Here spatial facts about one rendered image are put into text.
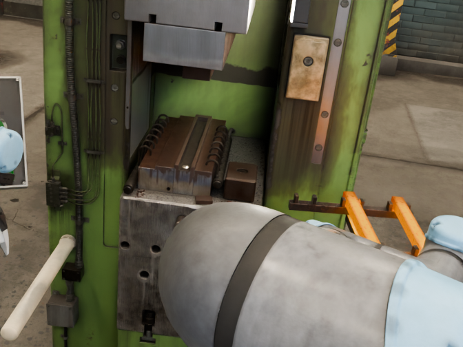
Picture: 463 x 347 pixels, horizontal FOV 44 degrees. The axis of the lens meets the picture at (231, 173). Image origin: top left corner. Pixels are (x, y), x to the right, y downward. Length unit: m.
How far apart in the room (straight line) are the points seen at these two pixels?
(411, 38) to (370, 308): 7.20
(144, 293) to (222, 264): 1.36
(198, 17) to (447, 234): 0.85
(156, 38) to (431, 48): 6.28
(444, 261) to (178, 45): 0.90
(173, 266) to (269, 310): 0.08
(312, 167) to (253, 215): 1.31
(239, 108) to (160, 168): 0.51
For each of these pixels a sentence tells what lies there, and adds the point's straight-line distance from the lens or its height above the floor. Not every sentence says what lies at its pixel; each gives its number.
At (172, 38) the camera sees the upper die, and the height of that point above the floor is 1.34.
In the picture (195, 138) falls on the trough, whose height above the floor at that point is 0.99.
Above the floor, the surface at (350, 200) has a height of 1.01.
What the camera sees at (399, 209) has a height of 1.01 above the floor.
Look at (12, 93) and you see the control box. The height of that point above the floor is 1.16.
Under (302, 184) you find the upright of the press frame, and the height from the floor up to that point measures 0.93.
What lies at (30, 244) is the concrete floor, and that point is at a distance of 3.10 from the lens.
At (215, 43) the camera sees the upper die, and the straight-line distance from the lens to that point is 1.45.
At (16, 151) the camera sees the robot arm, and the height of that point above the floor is 1.23.
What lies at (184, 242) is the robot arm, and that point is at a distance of 0.39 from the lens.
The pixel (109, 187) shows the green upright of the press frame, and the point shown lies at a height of 0.83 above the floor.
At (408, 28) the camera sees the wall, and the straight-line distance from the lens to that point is 7.48.
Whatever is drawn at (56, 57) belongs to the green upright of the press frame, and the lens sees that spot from 1.70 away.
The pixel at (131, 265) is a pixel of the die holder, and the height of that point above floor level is 0.70.
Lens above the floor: 1.65
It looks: 25 degrees down
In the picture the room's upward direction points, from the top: 6 degrees clockwise
